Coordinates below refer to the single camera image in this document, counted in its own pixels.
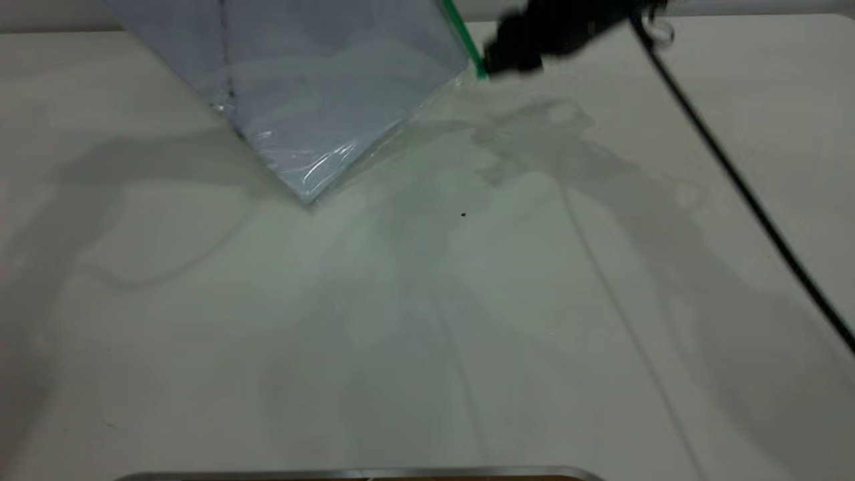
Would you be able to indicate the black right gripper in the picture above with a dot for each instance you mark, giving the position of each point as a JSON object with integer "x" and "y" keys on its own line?
{"x": 581, "y": 23}

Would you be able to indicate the clear plastic zip bag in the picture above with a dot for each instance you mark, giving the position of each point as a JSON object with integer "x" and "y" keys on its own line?
{"x": 307, "y": 87}

